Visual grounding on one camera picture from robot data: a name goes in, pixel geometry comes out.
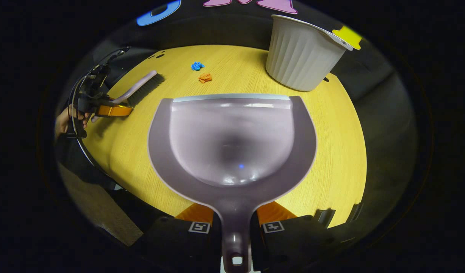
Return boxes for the purple dustpan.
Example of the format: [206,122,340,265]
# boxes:
[147,93,318,273]

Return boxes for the black cable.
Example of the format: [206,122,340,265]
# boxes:
[69,46,131,190]

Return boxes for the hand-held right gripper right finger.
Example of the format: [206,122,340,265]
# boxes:
[251,201,339,273]

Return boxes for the white ribbed garbage bin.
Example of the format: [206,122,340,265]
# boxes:
[266,14,353,92]

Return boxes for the black backdrop cloth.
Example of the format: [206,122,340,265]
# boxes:
[58,0,418,243]

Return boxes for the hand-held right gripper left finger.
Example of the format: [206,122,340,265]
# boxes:
[141,203,222,273]

